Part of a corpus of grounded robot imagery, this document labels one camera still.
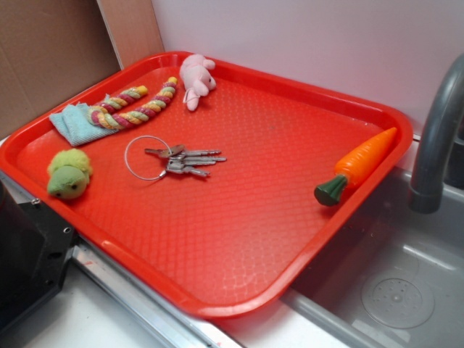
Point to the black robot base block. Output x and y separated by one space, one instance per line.
36 246

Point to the red plastic tray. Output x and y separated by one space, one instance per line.
228 244

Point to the pink plush toy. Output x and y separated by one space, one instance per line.
195 72

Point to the orange plastic toy carrot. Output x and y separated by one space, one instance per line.
355 167

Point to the green plush turtle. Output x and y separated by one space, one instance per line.
69 172

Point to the light blue cloth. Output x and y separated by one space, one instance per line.
72 124

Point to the grey plastic sink basin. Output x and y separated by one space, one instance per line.
389 278

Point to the brown cardboard panel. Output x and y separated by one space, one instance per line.
53 50

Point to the grey sink faucet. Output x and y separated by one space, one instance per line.
439 159

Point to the silver keys on ring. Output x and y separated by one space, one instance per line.
178 159

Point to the multicolour braided rope toy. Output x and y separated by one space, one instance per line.
107 114

